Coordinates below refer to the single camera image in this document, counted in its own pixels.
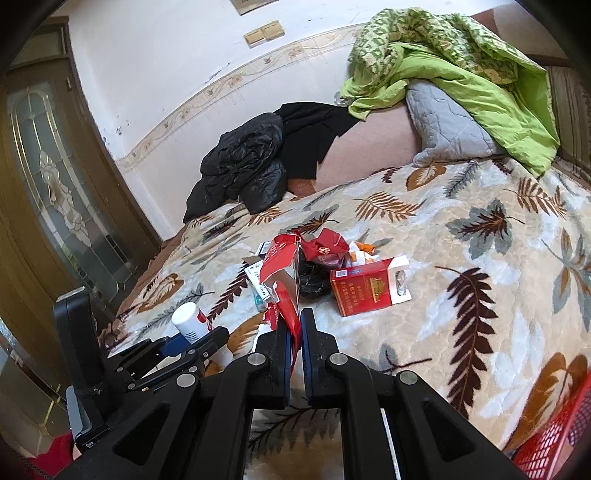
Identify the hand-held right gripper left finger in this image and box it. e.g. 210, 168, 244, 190
55, 318, 296, 480

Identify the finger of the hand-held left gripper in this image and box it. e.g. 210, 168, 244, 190
107, 336, 197, 371
131, 326, 230, 393

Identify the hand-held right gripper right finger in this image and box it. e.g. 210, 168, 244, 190
300, 308, 532, 480

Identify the white bottle with red label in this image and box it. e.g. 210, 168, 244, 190
171, 302, 234, 366

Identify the teal packet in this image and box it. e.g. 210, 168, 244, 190
251, 284, 276, 315

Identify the black plastic bag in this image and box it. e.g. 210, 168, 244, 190
298, 261, 334, 300

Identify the red cigarette carton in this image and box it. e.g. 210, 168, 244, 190
329, 257, 413, 318

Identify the torn red carton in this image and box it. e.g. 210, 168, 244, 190
257, 232, 304, 348

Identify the red wrapper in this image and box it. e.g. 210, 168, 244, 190
300, 227, 353, 270

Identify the orange and white wrapper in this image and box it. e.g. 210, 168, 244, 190
345, 240, 380, 267

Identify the red plastic basket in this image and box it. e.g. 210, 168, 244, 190
511, 380, 591, 480

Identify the person's left forearm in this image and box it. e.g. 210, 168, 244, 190
27, 433, 77, 480

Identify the leaf print blanket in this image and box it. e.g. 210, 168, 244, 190
98, 154, 591, 480

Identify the wooden door with glass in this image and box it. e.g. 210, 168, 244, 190
0, 16, 163, 444

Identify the black puffer jacket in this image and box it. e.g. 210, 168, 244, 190
182, 113, 288, 223

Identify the black cloth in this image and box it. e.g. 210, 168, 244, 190
276, 102, 366, 182

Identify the pink bed sheet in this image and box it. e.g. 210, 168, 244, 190
288, 99, 424, 193

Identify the grey quilted pillow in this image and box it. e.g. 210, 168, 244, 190
405, 78, 507, 168

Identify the green quilt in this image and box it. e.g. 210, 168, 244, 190
339, 6, 562, 177

